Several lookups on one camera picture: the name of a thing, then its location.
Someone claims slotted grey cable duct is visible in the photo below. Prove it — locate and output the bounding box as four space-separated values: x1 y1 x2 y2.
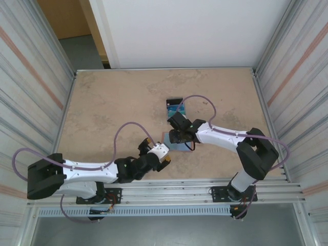
37 206 233 217

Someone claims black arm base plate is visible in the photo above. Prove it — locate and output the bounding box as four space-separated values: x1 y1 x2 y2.
75 188 122 205
209 186 258 204

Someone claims brown wooden door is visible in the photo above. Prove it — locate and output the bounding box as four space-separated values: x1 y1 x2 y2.
76 0 111 69

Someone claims aluminium rail frame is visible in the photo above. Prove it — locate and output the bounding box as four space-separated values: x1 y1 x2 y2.
30 179 307 206

